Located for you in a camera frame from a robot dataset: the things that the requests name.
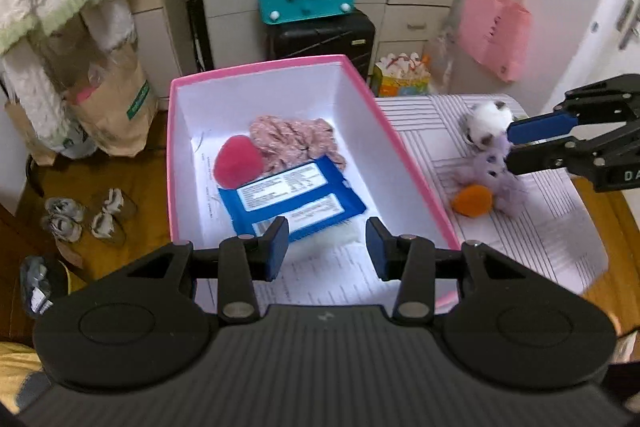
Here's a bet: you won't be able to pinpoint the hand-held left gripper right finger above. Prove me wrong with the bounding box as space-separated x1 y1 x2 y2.
366 217 551 327

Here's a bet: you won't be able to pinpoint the blue wipes packet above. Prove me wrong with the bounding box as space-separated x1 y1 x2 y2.
217 155 367 242

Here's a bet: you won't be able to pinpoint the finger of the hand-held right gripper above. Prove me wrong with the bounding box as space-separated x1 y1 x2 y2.
506 74 640 142
502 119 640 176

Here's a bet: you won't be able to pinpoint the beige wooden cabinet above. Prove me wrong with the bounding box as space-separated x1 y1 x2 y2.
117 0 201 100

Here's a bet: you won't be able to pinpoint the printed plastic bag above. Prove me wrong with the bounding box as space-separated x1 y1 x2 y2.
50 127 99 160

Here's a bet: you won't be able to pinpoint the purple plush toy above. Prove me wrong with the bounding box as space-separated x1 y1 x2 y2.
452 134 531 212

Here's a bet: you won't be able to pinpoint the black suitcase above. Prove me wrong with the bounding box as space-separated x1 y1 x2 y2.
265 9 377 74

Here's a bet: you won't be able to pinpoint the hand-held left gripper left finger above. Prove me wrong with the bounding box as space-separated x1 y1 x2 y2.
100 216 291 324

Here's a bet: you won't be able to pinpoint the white door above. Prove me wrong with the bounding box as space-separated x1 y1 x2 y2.
545 0 640 118

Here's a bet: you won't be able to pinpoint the pink storage box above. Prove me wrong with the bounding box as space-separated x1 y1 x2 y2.
167 54 461 309

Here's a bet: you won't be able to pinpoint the cream fleece pants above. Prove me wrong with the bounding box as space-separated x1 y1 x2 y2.
0 0 139 144

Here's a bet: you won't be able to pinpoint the grey white cloth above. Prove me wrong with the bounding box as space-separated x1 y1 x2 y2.
15 372 52 414

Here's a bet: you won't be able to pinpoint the floral fabric scrunchie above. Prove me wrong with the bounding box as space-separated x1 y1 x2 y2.
248 114 348 175

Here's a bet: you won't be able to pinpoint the pink tote bag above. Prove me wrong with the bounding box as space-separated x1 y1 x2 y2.
457 0 532 82

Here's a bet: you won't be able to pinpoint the yellow blanket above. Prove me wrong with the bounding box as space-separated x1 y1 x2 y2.
0 341 56 408

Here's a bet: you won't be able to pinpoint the white plush toy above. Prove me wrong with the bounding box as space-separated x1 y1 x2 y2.
460 101 516 150

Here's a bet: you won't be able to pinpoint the metal door handle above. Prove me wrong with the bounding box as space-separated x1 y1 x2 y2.
617 0 640 52

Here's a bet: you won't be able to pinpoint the paper bag with green label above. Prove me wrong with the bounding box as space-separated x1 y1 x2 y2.
67 49 161 158

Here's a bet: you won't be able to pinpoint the pink fluffy puff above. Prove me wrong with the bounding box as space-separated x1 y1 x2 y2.
213 135 265 186

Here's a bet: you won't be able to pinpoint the dark plastic bag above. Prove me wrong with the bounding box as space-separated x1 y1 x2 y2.
20 255 69 319

